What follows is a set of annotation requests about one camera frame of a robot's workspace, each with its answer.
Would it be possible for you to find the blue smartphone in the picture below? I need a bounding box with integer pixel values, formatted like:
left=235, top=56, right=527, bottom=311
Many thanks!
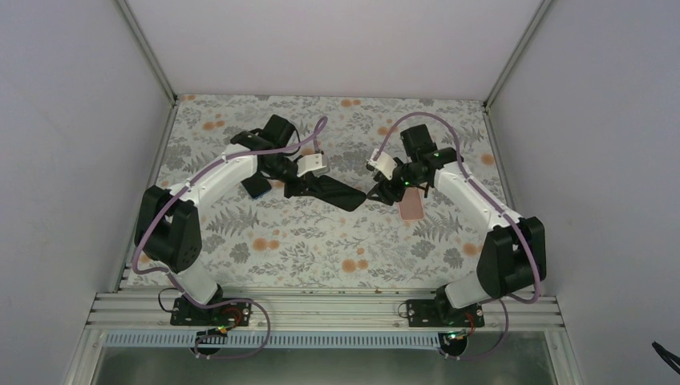
left=241, top=175, right=272, bottom=200

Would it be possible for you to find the black phone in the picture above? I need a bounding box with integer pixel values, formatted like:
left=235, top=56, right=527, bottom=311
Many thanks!
left=308, top=175, right=366, bottom=212

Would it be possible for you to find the pink phone case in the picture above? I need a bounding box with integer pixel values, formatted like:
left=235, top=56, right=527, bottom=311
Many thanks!
left=398, top=188, right=425, bottom=221

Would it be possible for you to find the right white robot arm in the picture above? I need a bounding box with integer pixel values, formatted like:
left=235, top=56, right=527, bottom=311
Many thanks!
left=366, top=124, right=547, bottom=318

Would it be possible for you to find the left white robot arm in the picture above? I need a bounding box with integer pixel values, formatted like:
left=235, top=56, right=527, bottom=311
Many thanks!
left=132, top=115, right=327, bottom=310

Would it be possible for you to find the floral tablecloth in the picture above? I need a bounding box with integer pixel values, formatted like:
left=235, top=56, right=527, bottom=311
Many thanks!
left=156, top=95, right=504, bottom=290

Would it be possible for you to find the black object at edge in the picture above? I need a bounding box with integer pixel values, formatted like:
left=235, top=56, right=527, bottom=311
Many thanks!
left=651, top=341, right=680, bottom=375

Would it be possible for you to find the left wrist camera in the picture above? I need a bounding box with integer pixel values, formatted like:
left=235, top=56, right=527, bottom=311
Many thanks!
left=295, top=152, right=330, bottom=177

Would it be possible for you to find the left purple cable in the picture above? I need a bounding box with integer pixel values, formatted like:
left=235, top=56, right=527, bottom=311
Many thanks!
left=131, top=115, right=329, bottom=363

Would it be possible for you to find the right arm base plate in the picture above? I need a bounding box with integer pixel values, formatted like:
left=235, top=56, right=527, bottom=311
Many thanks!
left=403, top=299, right=485, bottom=328

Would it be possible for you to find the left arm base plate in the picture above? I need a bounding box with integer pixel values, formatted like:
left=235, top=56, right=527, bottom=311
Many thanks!
left=169, top=297, right=252, bottom=328

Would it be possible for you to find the aluminium rail frame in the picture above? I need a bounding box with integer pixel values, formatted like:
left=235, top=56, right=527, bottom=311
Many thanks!
left=86, top=290, right=565, bottom=332

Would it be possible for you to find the grey slotted cable duct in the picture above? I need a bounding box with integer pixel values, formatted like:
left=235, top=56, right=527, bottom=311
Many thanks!
left=102, top=330, right=440, bottom=350

